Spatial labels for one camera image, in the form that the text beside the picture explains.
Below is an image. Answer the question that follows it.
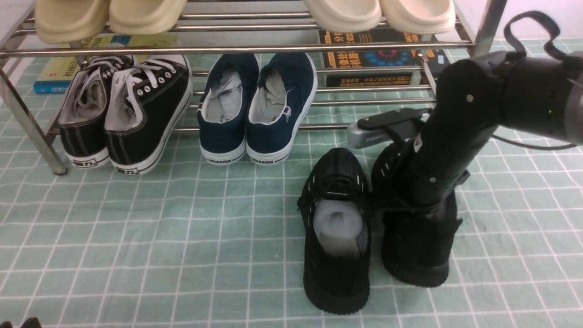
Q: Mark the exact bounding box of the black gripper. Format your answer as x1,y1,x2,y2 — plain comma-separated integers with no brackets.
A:
373,171,470,217

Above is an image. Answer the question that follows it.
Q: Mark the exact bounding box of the black knit sneaker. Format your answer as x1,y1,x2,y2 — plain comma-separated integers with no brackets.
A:
368,143,463,288
297,148,372,315

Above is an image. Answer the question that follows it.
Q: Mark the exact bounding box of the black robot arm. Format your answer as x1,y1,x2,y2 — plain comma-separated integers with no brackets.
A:
369,51,582,220

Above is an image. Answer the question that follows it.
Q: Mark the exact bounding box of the metal shoe rack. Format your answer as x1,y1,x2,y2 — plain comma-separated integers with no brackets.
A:
1,0,508,176

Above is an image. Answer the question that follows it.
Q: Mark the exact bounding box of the black orange book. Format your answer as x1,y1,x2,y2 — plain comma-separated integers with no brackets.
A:
318,28,451,88

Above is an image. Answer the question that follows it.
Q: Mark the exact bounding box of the cream slipper right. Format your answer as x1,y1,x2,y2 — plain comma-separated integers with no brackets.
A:
379,0,456,35

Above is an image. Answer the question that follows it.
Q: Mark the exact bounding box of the cream slipper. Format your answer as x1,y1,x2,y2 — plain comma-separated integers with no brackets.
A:
379,0,456,35
303,0,382,33

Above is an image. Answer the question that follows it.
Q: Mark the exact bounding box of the navy slip-on shoe right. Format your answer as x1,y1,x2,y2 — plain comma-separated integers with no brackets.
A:
246,52,318,165

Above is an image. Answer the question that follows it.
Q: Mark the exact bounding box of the navy slip-on shoe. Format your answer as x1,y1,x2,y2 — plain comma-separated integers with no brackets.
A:
246,52,318,165
197,53,261,166

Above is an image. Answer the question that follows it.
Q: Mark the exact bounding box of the cream slipper left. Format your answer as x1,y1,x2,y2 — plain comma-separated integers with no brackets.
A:
303,0,382,33

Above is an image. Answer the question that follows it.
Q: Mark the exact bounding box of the navy slip-on shoe left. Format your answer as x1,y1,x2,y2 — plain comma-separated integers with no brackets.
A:
197,53,261,166

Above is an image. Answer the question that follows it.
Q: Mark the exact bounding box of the black canvas sneaker right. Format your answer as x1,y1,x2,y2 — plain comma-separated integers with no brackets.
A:
104,54,193,176

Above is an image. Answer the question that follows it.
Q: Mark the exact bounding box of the black canvas sneaker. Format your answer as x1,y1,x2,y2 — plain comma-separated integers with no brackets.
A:
104,54,193,176
58,55,137,169

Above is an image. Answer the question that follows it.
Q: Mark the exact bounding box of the yellow slipper right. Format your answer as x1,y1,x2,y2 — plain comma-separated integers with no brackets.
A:
109,0,187,36

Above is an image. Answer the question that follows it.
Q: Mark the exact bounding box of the yellow slipper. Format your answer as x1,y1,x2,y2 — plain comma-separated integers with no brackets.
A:
109,0,187,36
35,0,110,44

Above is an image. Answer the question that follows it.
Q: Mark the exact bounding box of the black canvas sneaker left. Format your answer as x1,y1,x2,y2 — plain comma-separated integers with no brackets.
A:
58,55,137,169

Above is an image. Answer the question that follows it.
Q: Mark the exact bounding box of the yellow blue book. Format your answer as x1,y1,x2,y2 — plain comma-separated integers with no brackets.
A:
33,34,180,95

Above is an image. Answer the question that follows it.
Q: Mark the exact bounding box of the yellow slipper left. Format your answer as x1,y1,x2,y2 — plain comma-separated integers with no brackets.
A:
35,0,110,44

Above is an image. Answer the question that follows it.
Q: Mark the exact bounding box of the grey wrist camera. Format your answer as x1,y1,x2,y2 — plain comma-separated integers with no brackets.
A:
346,123,391,149

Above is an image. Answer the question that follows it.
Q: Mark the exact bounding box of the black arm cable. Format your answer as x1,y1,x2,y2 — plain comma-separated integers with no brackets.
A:
492,10,583,151

